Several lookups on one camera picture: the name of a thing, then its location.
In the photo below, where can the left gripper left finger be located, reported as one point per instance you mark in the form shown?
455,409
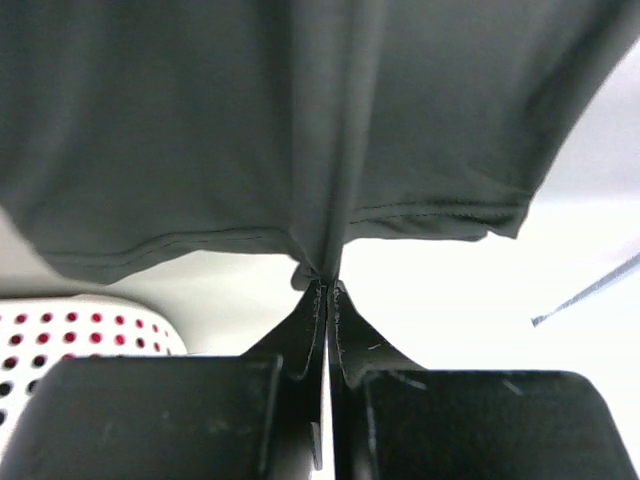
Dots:
253,416

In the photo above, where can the white laundry basket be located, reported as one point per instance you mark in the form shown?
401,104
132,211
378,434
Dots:
17,386

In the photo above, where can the black brushstroke print t-shirt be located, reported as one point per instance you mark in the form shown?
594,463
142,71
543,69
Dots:
135,132

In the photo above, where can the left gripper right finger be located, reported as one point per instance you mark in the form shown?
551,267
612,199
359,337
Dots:
394,419

